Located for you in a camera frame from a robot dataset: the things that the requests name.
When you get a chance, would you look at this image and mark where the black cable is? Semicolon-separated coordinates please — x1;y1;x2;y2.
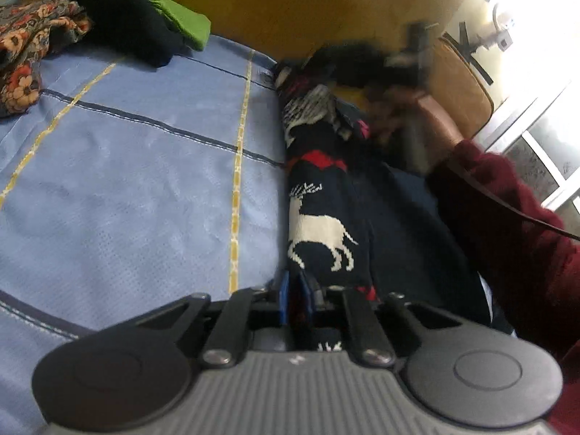
446;156;580;240

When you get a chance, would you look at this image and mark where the person's right hand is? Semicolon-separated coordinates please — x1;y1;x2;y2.
362;82;436;146

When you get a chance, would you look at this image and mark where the brown chair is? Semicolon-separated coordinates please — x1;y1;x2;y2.
430;35;496;140

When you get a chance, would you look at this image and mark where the floral patterned cloth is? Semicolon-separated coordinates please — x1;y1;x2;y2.
0;0;94;119

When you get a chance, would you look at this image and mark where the white device on stand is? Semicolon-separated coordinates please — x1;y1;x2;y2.
444;0;517;86

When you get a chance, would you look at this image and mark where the grey window frame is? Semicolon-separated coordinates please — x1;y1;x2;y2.
471;0;580;219

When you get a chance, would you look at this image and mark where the blue checked bedsheet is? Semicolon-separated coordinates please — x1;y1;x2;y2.
0;34;291;435

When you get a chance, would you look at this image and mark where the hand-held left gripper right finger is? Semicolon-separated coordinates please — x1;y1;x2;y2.
297;272;460;370

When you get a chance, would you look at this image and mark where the navy reindeer knit sweater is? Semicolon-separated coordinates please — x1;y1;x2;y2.
272;45;517;354

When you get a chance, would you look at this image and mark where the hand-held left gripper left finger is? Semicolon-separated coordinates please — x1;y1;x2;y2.
132;272;293;370

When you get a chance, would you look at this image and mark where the wooden headboard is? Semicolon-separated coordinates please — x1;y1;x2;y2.
25;0;483;70

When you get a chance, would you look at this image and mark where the person's right forearm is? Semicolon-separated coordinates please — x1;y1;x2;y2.
410;94;580;435

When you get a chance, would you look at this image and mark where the black and green garment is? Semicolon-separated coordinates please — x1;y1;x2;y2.
47;0;213;68

